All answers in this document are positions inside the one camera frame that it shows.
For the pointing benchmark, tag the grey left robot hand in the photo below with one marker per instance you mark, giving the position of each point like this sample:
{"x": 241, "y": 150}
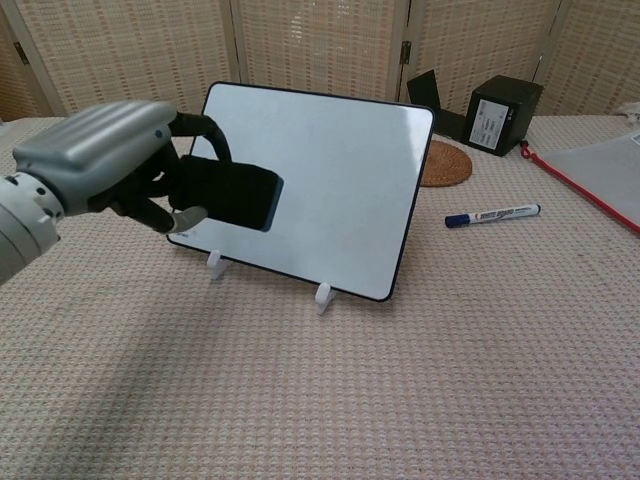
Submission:
{"x": 100, "y": 150}

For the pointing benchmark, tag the black and blue eraser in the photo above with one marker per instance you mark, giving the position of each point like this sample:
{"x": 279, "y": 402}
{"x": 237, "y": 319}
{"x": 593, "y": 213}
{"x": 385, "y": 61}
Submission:
{"x": 225, "y": 192}

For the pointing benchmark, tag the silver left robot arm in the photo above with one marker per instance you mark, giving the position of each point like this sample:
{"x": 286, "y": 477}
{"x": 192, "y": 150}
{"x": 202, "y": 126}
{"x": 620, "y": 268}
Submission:
{"x": 22, "y": 220}

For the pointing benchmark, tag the small white whiteboard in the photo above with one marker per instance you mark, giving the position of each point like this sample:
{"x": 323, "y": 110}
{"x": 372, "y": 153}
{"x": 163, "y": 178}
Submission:
{"x": 320, "y": 190}

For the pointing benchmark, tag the blue whiteboard marker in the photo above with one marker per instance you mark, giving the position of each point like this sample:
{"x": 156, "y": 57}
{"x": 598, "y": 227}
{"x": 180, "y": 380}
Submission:
{"x": 492, "y": 214}

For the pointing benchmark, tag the woven folding screen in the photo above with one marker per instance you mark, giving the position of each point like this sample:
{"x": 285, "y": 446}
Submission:
{"x": 320, "y": 50}

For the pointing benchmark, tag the white plastic board stand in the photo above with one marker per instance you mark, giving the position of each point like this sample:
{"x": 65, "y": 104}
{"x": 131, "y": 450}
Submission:
{"x": 322, "y": 297}

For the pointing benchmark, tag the beige checked tablecloth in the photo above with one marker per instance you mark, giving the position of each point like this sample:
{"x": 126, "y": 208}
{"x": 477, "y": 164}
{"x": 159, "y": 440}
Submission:
{"x": 320, "y": 375}

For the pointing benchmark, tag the black folded card stand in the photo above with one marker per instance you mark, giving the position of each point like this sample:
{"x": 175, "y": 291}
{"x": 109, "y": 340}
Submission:
{"x": 435, "y": 102}

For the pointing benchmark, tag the round woven rattan coaster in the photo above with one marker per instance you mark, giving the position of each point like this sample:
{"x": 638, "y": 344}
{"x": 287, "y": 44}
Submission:
{"x": 447, "y": 165}

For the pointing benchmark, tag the black cube box with label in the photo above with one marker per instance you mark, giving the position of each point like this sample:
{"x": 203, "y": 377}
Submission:
{"x": 502, "y": 117}

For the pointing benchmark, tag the translucent zipper pouch red trim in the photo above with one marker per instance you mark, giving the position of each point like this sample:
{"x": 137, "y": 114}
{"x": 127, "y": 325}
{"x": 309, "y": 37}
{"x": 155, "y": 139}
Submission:
{"x": 600, "y": 172}

